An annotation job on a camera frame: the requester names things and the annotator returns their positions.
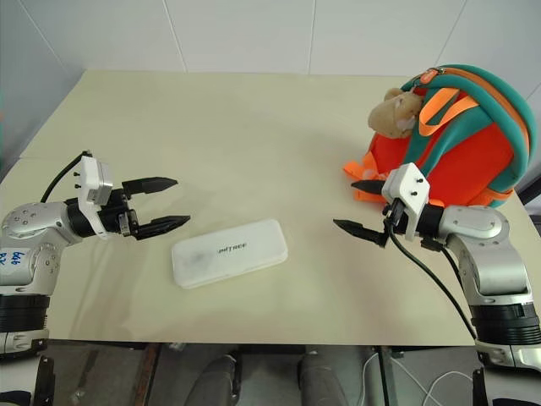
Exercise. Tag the orange and teal backpack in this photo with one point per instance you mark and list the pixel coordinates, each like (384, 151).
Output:
(465, 144)

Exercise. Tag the white label with blue writing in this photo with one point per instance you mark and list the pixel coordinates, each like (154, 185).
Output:
(14, 264)

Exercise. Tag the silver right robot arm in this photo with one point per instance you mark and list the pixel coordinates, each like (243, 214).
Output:
(486, 254)

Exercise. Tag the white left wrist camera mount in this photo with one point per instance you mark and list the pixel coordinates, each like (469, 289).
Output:
(91, 177)

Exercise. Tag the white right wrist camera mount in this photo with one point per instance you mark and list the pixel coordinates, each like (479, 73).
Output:
(408, 186)

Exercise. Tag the white plastic case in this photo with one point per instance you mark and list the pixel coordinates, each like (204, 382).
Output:
(230, 253)

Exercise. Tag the tan plush monkey toy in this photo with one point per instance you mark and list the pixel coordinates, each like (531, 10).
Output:
(389, 114)

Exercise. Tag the dark rounded shape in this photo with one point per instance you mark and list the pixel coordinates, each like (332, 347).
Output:
(321, 380)
(217, 380)

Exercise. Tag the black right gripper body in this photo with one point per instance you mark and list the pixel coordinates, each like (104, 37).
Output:
(391, 220)

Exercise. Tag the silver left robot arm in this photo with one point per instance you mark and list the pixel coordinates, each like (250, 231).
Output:
(40, 220)

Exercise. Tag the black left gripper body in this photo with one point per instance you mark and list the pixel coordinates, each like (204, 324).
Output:
(117, 215)

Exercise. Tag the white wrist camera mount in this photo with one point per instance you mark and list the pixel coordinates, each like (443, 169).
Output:
(408, 186)
(91, 177)

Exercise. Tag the black upright bracket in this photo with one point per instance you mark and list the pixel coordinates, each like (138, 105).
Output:
(44, 380)
(478, 387)

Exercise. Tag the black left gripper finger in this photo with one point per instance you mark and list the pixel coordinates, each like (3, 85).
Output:
(152, 184)
(162, 225)

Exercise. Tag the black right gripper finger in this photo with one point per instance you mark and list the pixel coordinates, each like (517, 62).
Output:
(369, 187)
(359, 229)

